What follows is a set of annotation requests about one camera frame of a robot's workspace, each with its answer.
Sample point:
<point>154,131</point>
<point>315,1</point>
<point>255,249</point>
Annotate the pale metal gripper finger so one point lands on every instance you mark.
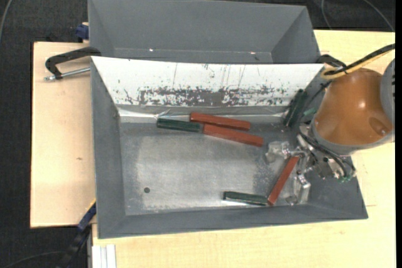
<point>302,191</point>
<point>278,150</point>

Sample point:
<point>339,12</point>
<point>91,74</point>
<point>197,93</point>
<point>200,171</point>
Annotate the red-brown flat block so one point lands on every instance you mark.
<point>234,135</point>
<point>283,180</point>
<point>220,121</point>

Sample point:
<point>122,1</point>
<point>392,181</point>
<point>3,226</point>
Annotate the dark green flat block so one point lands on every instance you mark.
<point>178,125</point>
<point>245,198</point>

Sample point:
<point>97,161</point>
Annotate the grey metal bin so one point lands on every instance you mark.
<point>188,166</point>

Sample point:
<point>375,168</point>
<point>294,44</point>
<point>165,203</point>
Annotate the pale wood flat board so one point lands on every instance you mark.
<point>59,141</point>

